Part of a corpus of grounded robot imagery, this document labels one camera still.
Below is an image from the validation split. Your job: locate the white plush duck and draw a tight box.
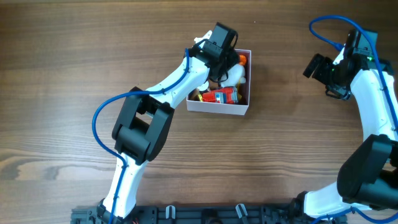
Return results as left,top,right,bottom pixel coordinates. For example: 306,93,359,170
220,55,248,88

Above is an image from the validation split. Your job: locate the white rattle drum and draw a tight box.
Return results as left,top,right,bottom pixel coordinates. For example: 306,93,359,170
189,82,209,101

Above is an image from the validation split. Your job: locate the red toy fire truck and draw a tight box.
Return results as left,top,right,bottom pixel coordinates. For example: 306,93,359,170
202,87,241,105

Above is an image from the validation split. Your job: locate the pink cardboard box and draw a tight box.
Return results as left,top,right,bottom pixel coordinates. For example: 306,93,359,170
186,49,252,116

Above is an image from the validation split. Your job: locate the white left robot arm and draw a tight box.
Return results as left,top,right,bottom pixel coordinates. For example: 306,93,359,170
91,22,239,223

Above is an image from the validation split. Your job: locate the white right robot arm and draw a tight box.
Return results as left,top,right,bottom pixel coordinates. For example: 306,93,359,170
303,29,397,220

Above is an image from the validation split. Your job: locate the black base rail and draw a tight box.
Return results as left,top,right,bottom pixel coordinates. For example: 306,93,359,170
70,198,346,224

